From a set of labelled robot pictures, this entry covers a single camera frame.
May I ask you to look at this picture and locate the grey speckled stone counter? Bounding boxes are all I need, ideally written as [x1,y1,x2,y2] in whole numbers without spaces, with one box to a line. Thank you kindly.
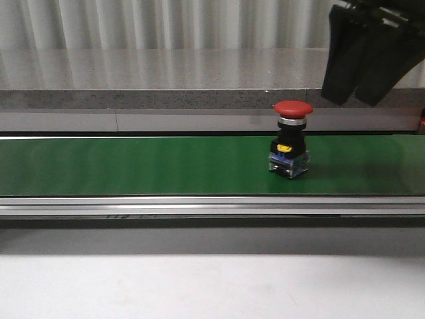
[0,47,425,111]

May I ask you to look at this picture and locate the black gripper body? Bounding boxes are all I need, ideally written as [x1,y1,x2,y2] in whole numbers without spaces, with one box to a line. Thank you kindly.
[345,1,424,36]

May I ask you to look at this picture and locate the red mushroom push button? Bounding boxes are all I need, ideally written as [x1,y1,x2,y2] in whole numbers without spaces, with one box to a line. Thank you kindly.
[268,100,313,179]

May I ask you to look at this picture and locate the green conveyor belt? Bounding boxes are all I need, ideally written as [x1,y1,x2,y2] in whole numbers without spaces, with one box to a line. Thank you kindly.
[1,135,424,197]

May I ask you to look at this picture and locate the white corrugated curtain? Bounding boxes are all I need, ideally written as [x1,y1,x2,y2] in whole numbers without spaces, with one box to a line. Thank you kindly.
[1,1,332,50]

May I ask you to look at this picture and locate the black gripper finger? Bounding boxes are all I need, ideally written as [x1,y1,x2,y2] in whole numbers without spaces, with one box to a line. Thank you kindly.
[321,5,367,105]
[355,27,424,106]

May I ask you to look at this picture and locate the white conveyor back rail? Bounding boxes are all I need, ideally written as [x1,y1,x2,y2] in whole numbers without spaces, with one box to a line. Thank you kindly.
[1,107,422,133]

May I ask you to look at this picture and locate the aluminium conveyor front rail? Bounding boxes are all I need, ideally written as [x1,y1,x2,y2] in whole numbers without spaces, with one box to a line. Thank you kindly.
[1,195,424,218]

